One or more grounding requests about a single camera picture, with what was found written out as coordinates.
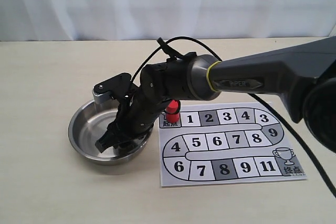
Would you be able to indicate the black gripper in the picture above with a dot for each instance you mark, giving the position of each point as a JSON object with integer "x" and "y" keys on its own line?
{"x": 134, "y": 122}

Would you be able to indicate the red cylinder game piece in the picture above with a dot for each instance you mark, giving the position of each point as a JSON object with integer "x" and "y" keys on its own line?
{"x": 172, "y": 111}

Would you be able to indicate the stainless steel round bowl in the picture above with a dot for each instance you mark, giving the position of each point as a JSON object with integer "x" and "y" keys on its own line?
{"x": 88, "y": 124}

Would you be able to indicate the printed paper game board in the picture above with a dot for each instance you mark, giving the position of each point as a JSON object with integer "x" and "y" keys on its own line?
{"x": 227, "y": 143}

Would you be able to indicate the white backdrop curtain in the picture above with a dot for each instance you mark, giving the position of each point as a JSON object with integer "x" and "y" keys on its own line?
{"x": 41, "y": 20}

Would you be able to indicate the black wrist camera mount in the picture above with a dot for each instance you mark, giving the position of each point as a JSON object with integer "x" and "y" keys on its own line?
{"x": 114, "y": 88}

